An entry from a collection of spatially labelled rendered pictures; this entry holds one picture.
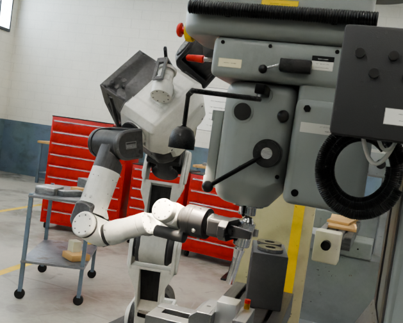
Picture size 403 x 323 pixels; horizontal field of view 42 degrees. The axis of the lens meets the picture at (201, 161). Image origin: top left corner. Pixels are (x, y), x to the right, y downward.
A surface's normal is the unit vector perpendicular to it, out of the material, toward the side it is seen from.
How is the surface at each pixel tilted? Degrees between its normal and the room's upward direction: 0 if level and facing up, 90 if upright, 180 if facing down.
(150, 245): 81
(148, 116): 57
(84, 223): 70
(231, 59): 90
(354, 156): 90
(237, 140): 90
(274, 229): 90
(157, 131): 112
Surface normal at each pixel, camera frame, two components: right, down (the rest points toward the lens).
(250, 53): -0.28, 0.01
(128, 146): 0.76, 0.08
